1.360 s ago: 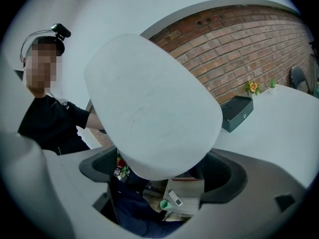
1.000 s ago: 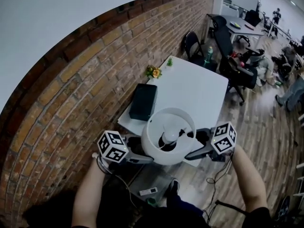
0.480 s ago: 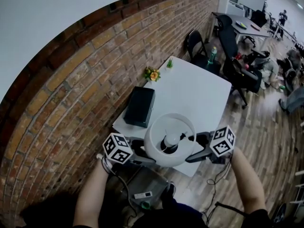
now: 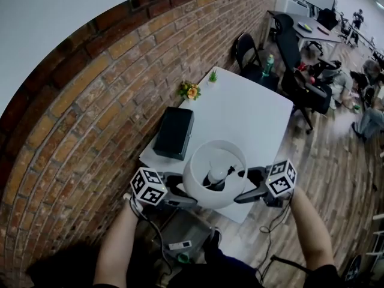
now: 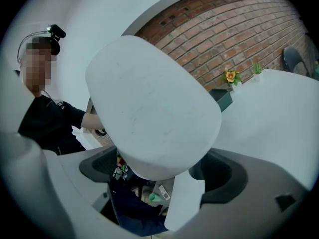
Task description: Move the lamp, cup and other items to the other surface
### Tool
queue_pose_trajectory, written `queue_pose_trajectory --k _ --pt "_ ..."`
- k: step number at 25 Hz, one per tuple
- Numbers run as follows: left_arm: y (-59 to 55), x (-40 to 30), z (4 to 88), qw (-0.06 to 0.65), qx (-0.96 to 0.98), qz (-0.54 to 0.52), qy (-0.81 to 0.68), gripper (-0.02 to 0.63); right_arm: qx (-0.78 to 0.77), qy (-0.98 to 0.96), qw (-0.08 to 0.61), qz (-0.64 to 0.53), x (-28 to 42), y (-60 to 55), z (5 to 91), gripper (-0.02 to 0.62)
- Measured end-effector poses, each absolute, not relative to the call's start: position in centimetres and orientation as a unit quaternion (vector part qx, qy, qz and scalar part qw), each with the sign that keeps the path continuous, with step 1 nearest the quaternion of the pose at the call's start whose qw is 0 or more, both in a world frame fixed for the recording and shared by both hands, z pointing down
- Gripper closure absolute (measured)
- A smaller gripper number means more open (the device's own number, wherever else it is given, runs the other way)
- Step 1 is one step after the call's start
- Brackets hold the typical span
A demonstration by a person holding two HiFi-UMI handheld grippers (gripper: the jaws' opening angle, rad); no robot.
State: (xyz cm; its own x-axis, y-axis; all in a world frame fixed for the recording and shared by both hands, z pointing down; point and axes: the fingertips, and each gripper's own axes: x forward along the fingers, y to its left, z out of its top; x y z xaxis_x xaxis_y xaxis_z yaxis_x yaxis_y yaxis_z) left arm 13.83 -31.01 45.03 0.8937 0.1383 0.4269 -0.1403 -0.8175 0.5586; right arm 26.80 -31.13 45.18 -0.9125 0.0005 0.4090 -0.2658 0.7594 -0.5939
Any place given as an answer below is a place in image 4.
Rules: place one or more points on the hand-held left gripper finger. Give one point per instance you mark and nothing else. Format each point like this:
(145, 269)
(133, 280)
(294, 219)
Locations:
(175, 179)
(183, 202)

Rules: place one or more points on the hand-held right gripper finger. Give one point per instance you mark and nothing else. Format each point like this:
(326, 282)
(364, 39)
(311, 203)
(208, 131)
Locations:
(258, 174)
(252, 196)

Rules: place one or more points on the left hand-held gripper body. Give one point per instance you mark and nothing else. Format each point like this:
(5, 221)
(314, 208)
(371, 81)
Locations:
(148, 186)

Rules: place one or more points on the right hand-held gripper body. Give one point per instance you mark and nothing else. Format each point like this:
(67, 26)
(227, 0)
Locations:
(280, 178)

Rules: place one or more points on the white table lamp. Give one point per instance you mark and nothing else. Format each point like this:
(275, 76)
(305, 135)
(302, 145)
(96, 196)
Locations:
(198, 196)

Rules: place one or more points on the white remote control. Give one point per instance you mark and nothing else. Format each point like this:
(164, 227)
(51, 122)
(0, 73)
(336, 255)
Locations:
(180, 245)

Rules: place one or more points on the green cup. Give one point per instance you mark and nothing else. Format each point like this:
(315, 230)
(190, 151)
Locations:
(183, 258)

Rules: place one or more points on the person's right forearm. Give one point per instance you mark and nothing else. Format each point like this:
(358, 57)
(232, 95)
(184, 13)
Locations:
(312, 232)

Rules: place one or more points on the person's left forearm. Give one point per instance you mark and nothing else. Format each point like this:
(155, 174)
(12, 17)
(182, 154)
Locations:
(117, 250)

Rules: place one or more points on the small grey side table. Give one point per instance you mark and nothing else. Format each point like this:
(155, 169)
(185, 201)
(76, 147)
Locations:
(186, 229)

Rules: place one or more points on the black rectangular box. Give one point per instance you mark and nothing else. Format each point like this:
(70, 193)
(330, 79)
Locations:
(174, 133)

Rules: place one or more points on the person's right shoe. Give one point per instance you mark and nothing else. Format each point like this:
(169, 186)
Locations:
(216, 238)

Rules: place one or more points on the white square table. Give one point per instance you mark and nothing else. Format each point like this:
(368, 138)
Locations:
(240, 112)

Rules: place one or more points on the person's legs in dark trousers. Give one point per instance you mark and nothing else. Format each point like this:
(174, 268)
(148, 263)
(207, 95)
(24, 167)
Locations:
(234, 274)

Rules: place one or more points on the orange flower bouquet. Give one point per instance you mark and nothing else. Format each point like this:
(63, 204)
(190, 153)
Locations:
(190, 91)

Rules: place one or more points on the small green potted plant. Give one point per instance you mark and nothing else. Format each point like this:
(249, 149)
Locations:
(213, 77)

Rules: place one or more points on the green plastic bottle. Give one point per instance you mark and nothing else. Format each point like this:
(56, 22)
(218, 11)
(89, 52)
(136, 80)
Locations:
(268, 66)

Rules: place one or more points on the white metal rack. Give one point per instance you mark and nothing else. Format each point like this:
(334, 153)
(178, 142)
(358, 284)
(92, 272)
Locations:
(376, 235)

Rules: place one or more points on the black sofa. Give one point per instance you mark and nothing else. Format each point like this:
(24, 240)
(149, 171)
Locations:
(60, 268)

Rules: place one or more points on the black folding chair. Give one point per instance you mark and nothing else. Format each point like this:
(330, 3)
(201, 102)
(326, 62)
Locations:
(247, 52)

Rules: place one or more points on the black office chair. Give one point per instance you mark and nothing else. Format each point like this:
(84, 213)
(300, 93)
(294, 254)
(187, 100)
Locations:
(291, 55)

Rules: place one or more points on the grey office desk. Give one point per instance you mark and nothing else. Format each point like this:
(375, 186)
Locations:
(315, 31)

